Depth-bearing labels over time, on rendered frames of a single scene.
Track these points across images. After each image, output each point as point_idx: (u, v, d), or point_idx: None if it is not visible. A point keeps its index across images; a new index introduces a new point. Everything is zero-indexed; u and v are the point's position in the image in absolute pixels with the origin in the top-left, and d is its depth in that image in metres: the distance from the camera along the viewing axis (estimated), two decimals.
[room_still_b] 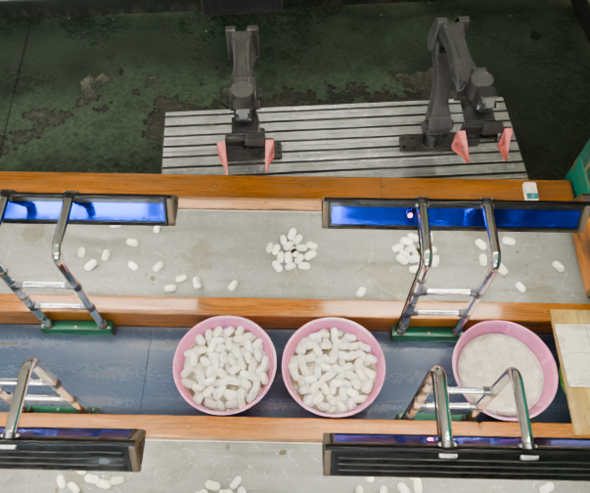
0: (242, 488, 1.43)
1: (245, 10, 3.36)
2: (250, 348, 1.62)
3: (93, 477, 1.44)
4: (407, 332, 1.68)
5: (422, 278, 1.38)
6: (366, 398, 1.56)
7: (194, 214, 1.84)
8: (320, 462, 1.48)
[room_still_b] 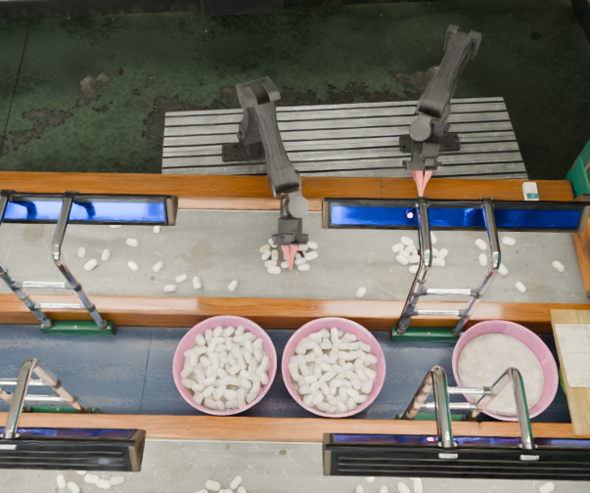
0: (242, 488, 1.43)
1: (245, 10, 3.36)
2: (250, 348, 1.62)
3: (93, 477, 1.44)
4: (407, 332, 1.68)
5: (422, 278, 1.38)
6: (366, 398, 1.56)
7: (194, 214, 1.84)
8: (320, 462, 1.48)
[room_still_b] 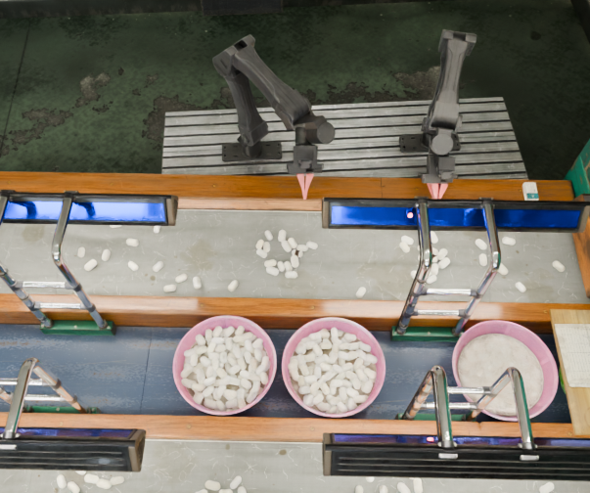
0: (242, 488, 1.43)
1: (245, 10, 3.36)
2: (250, 348, 1.62)
3: (93, 477, 1.44)
4: (407, 332, 1.68)
5: (422, 278, 1.38)
6: (366, 398, 1.56)
7: (194, 214, 1.84)
8: (320, 462, 1.48)
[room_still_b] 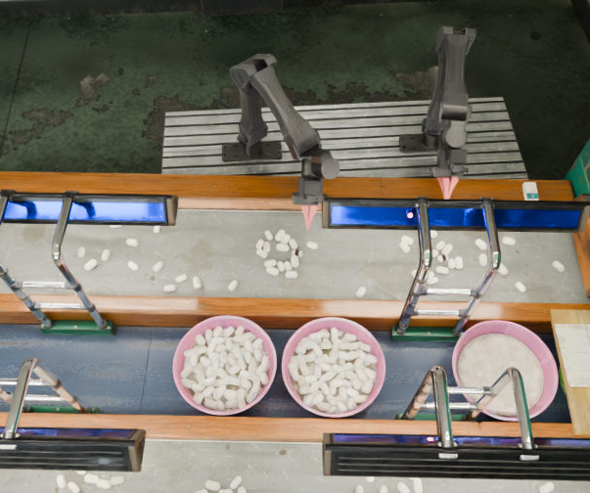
0: (242, 488, 1.43)
1: (245, 10, 3.36)
2: (250, 348, 1.62)
3: (93, 477, 1.44)
4: (407, 332, 1.68)
5: (422, 278, 1.38)
6: (366, 398, 1.56)
7: (194, 214, 1.84)
8: (320, 462, 1.48)
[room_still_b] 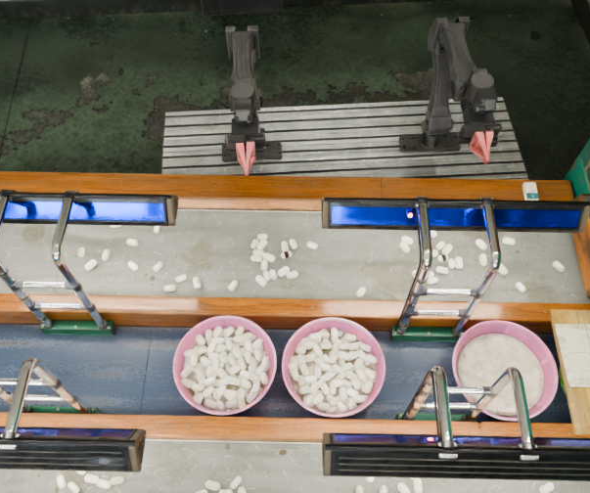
0: (242, 488, 1.43)
1: (245, 10, 3.36)
2: (250, 348, 1.62)
3: (93, 477, 1.44)
4: (407, 332, 1.68)
5: (422, 278, 1.38)
6: (366, 398, 1.56)
7: (194, 214, 1.84)
8: (320, 462, 1.48)
